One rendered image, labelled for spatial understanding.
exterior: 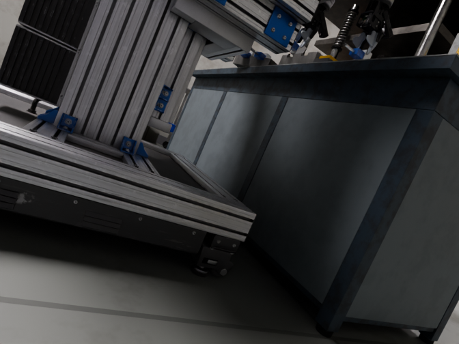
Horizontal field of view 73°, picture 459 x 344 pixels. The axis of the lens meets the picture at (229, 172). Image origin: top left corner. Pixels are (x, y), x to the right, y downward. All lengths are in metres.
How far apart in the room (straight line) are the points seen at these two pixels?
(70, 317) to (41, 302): 0.06
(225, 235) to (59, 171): 0.45
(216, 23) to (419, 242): 0.91
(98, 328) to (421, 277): 0.96
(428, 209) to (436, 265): 0.24
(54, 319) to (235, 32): 0.89
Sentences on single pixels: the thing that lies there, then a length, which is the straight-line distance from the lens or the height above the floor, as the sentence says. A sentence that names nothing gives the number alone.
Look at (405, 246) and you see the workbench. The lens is 1.06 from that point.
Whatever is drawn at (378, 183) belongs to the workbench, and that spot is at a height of 0.45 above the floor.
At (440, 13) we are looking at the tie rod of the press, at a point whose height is 1.52.
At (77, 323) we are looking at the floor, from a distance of 0.64.
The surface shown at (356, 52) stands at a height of 0.93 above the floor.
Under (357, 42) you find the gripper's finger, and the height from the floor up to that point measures 0.99.
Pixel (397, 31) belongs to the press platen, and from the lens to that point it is 2.52.
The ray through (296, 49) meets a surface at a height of 0.91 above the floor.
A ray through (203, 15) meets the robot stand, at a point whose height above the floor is 0.70.
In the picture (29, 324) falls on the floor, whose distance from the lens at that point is 0.62.
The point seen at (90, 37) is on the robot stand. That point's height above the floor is 0.50.
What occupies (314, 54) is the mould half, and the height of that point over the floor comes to 0.87.
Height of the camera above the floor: 0.38
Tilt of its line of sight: 5 degrees down
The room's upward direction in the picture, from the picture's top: 24 degrees clockwise
